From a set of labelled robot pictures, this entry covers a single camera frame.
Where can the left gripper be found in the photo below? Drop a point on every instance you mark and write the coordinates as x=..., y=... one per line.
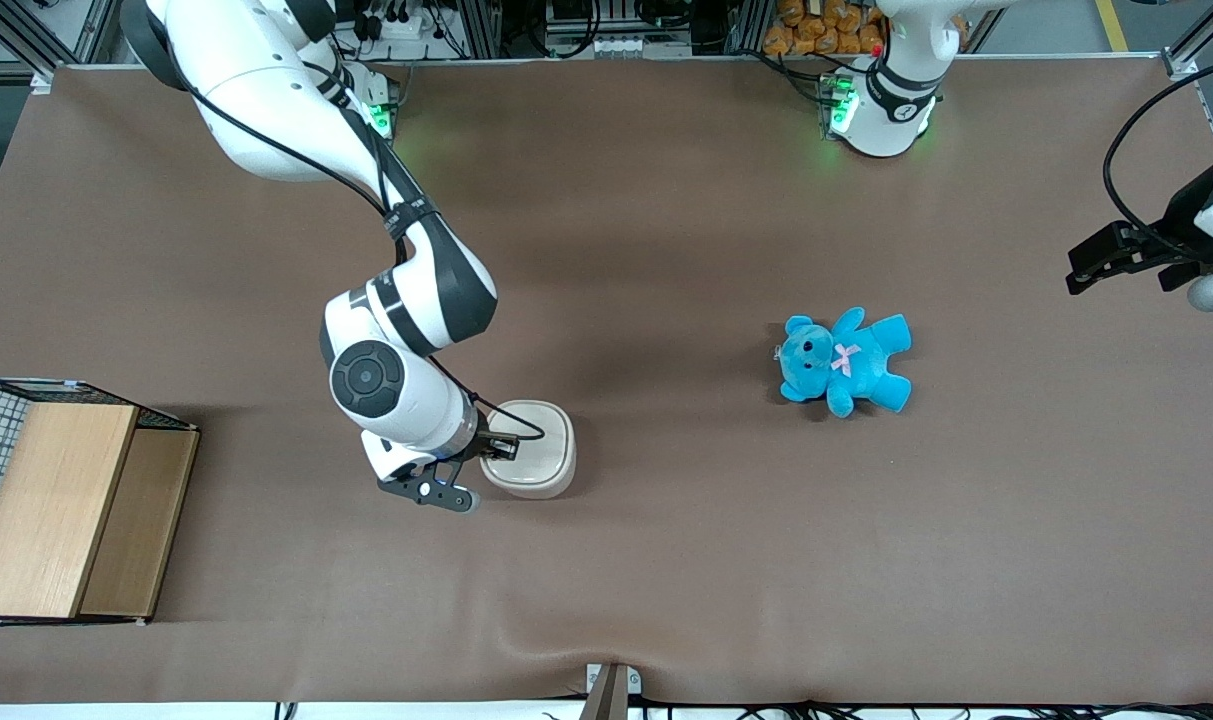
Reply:
x=1179, y=219

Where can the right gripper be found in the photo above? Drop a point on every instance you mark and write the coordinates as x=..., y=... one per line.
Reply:
x=485, y=442

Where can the white trash can lid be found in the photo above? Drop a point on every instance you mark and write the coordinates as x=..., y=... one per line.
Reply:
x=551, y=445

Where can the white trash can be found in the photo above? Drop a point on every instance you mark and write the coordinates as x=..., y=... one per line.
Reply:
x=551, y=470

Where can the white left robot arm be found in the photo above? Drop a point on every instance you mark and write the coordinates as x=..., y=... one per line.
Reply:
x=891, y=120

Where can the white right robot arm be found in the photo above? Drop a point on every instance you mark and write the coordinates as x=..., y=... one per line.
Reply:
x=266, y=90

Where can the brown table cover mat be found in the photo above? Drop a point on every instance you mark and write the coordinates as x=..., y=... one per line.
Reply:
x=666, y=250

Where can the blue teddy bear plush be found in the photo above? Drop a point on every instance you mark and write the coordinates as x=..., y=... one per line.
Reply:
x=846, y=362

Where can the dark wooden board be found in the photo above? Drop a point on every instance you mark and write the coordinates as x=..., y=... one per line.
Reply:
x=136, y=520

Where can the orange plush toy pile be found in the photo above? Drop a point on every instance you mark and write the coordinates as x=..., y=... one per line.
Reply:
x=816, y=25

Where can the white electrical device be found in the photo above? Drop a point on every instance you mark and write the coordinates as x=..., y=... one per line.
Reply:
x=616, y=45

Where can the white power strip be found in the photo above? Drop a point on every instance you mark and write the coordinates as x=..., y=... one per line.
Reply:
x=406, y=25

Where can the light wooden board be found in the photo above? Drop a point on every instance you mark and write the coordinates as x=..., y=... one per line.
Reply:
x=51, y=500

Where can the aluminium frame profile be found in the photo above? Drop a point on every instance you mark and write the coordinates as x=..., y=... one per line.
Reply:
x=1201, y=40
x=26, y=35

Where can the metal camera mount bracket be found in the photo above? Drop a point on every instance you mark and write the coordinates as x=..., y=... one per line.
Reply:
x=611, y=690

